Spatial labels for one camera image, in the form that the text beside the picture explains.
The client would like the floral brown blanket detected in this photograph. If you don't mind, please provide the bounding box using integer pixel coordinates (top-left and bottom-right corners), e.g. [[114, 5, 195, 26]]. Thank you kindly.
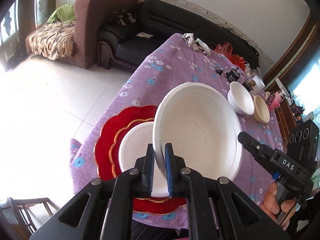
[[25, 20, 75, 60]]

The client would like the black cylindrical device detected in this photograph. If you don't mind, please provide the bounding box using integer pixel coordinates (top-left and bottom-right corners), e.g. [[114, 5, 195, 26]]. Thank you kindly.
[[224, 66, 244, 82], [244, 79, 257, 92]]

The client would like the beige disposable bowl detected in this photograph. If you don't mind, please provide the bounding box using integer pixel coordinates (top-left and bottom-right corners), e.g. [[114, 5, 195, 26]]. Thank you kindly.
[[253, 95, 270, 123]]

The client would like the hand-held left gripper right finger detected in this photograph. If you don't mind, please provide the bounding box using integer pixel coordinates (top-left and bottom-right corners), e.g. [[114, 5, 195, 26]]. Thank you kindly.
[[164, 142, 292, 240]]

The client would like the dark wooden partition cabinet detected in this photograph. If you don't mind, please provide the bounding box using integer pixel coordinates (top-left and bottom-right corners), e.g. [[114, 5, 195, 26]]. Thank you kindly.
[[262, 11, 320, 153]]

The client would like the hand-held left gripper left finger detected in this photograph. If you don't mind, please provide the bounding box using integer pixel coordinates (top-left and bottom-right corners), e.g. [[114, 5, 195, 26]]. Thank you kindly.
[[30, 142, 157, 240]]

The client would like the dark wooden chair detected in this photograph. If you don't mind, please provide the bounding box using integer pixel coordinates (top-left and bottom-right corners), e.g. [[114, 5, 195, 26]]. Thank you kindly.
[[0, 197, 54, 240]]

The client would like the wooden glass door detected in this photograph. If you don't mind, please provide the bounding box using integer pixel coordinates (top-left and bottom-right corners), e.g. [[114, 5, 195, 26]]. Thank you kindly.
[[0, 0, 58, 68]]

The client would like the white work glove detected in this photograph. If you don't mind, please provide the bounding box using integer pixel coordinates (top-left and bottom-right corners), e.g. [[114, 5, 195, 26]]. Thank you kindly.
[[182, 33, 199, 52], [195, 38, 212, 55]]

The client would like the pink red plastic bag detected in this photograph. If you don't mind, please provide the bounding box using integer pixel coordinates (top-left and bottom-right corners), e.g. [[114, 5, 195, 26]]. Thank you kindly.
[[214, 42, 234, 58]]

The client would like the frosted glass panel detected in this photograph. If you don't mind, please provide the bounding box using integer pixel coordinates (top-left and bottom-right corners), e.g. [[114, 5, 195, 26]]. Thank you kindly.
[[287, 52, 320, 120]]

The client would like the green pillow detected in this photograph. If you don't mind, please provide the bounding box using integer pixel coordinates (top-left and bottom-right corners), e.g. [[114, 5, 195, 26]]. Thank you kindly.
[[46, 4, 75, 24]]

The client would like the large red scalloped plate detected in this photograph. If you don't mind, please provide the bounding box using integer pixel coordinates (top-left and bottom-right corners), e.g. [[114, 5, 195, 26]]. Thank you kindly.
[[94, 105, 188, 215]]

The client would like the orange red plastic bag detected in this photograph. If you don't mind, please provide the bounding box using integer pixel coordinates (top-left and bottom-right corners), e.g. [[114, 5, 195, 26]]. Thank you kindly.
[[229, 54, 247, 70]]

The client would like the clutter of small tools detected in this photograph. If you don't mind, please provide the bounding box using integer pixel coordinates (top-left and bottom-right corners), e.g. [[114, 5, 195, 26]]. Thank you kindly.
[[275, 77, 315, 125]]

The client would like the person's right hand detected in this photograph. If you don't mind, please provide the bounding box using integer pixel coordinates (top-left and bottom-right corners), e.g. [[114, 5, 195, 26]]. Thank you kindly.
[[259, 180, 297, 231]]

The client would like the black strap bundle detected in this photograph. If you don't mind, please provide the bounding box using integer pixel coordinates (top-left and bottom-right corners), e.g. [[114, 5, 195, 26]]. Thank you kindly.
[[112, 10, 138, 27]]

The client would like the pink sleeved thermos bottle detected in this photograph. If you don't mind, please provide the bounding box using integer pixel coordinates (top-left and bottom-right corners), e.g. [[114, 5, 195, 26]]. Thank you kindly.
[[270, 91, 288, 112]]

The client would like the purple floral tablecloth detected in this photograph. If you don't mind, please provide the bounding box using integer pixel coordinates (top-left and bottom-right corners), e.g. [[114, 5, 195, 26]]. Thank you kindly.
[[70, 33, 283, 229]]

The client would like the black sofa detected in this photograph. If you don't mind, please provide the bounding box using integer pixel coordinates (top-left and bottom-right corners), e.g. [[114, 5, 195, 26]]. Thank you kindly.
[[97, 0, 259, 70]]

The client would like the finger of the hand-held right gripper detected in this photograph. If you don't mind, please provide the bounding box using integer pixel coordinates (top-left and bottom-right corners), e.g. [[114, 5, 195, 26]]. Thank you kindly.
[[237, 131, 277, 173]]

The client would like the large white disposable bowl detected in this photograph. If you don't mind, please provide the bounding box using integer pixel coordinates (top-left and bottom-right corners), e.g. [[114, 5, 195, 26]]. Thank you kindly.
[[152, 82, 243, 183]]

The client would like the small red scalloped plate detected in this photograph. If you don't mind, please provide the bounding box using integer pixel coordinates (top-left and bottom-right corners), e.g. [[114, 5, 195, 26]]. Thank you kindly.
[[109, 117, 175, 203]]

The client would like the brown armchair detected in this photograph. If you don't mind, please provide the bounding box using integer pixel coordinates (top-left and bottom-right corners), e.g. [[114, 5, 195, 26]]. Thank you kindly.
[[74, 0, 140, 69]]

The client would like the white plastic jar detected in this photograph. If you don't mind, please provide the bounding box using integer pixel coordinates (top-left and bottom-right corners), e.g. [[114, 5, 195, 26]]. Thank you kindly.
[[251, 76, 265, 89]]

